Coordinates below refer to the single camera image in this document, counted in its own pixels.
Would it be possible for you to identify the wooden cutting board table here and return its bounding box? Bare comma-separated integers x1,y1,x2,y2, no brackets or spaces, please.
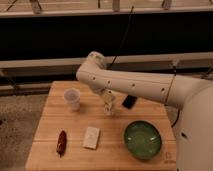
25,81,176,171

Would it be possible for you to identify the white rectangular sponge block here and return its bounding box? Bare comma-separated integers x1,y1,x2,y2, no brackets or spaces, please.
83,127,100,149

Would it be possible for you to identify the black hanging cable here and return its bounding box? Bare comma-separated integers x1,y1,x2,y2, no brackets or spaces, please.
106,5,135,70

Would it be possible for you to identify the green ceramic bowl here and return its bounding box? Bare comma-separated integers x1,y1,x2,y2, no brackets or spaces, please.
124,120,162,160

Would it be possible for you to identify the black smartphone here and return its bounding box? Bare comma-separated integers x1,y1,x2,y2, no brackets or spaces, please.
122,95,137,109

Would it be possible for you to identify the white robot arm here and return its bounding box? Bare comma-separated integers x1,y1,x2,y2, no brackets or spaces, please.
76,51,213,171

